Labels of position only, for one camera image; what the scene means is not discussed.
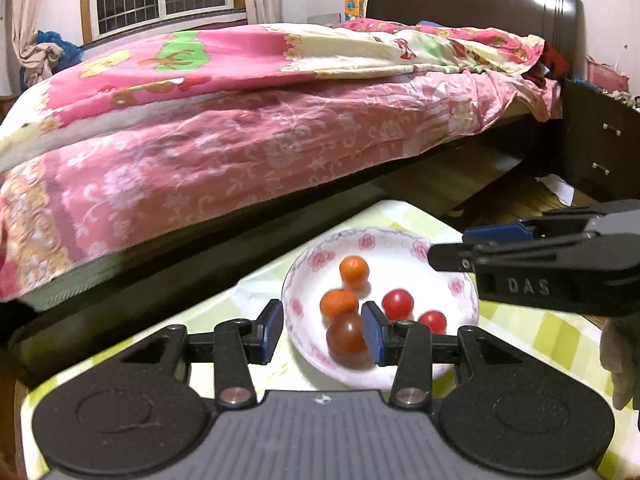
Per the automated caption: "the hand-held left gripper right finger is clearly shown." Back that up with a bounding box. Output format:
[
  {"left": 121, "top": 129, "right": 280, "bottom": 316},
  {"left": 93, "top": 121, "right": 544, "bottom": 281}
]
[{"left": 360, "top": 301, "right": 507, "bottom": 409}]

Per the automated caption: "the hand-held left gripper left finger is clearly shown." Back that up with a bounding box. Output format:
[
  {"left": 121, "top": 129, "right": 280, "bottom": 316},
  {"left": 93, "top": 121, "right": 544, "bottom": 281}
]
[{"left": 118, "top": 299, "right": 285, "bottom": 409}]

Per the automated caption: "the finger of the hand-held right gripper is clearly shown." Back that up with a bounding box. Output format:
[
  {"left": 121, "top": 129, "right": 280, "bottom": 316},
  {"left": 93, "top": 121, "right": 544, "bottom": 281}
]
[
  {"left": 462, "top": 200, "right": 640, "bottom": 248},
  {"left": 427, "top": 237, "right": 593, "bottom": 273}
]

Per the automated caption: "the dark brown tomato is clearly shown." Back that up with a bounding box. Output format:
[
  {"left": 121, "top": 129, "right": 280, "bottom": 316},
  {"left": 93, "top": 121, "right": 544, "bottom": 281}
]
[{"left": 326, "top": 312, "right": 373, "bottom": 361}]

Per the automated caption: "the red cherry tomato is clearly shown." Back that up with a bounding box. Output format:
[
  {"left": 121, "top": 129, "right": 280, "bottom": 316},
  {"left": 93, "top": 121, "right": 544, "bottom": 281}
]
[
  {"left": 418, "top": 310, "right": 448, "bottom": 335},
  {"left": 381, "top": 288, "right": 415, "bottom": 322}
]

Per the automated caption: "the white floral plate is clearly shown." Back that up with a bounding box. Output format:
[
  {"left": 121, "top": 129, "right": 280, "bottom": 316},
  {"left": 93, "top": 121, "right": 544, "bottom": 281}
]
[{"left": 281, "top": 226, "right": 481, "bottom": 392}]

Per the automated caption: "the small orange tangerine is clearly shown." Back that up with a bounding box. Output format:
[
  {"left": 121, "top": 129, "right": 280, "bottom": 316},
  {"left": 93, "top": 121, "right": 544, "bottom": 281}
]
[
  {"left": 320, "top": 289, "right": 360, "bottom": 319},
  {"left": 339, "top": 255, "right": 371, "bottom": 291}
]

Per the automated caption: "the person's right hand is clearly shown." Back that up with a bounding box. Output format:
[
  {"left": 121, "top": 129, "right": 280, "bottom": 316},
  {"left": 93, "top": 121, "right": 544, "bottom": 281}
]
[{"left": 599, "top": 316, "right": 640, "bottom": 411}]

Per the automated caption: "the green checkered tablecloth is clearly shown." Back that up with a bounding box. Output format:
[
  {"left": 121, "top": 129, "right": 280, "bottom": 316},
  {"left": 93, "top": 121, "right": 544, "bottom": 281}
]
[{"left": 22, "top": 199, "right": 640, "bottom": 480}]

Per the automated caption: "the white paper scrap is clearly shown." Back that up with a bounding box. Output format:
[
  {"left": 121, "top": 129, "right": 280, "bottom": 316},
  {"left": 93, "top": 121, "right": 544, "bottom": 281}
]
[{"left": 535, "top": 174, "right": 575, "bottom": 207}]

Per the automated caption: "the dark wooden nightstand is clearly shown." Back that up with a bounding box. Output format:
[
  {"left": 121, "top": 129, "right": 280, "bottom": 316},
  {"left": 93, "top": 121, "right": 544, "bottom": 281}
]
[{"left": 562, "top": 79, "right": 640, "bottom": 207}]

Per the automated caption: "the pink floral bedsheet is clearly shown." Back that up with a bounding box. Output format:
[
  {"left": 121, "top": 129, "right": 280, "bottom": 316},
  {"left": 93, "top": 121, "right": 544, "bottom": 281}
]
[{"left": 0, "top": 67, "right": 563, "bottom": 301}]

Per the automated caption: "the red garment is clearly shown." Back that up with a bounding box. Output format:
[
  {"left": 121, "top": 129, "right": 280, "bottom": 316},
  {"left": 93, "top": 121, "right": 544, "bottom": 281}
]
[{"left": 522, "top": 42, "right": 572, "bottom": 86}]

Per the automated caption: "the pink basket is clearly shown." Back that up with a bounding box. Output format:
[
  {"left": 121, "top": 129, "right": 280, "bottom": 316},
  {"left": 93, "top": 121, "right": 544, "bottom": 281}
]
[{"left": 586, "top": 59, "right": 631, "bottom": 93}]

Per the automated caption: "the white mattress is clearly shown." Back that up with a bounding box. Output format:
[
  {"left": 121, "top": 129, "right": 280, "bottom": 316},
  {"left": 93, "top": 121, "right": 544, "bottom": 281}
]
[{"left": 17, "top": 252, "right": 131, "bottom": 313}]

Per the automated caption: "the dark wooden headboard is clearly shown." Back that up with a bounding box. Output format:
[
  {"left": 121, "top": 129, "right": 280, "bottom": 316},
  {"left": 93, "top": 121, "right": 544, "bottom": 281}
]
[{"left": 366, "top": 0, "right": 586, "bottom": 81}]

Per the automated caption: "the pink cartoon quilt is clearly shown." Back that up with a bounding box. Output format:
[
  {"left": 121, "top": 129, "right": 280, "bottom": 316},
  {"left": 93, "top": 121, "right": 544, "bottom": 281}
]
[{"left": 0, "top": 17, "right": 546, "bottom": 173}]

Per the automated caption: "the pile of hanging clothes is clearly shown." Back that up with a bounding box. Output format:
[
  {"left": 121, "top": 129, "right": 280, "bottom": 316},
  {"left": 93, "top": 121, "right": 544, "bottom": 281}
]
[{"left": 19, "top": 30, "right": 83, "bottom": 88}]

